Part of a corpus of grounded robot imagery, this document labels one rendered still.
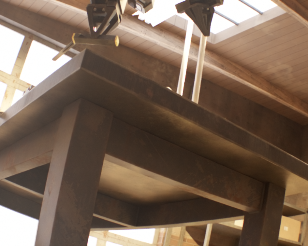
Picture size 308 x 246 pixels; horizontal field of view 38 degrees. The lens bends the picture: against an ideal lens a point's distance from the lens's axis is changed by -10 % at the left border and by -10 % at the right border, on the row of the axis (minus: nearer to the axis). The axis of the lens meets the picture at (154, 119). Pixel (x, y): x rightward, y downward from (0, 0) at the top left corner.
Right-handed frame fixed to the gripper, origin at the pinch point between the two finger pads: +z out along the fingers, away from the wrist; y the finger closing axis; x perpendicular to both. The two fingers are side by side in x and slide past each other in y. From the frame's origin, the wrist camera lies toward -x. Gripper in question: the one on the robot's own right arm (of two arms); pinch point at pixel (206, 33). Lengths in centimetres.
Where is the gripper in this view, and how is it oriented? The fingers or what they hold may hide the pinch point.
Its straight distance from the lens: 114.9
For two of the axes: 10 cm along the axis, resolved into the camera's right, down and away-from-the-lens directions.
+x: -7.1, 1.2, -7.0
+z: 2.1, 9.8, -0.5
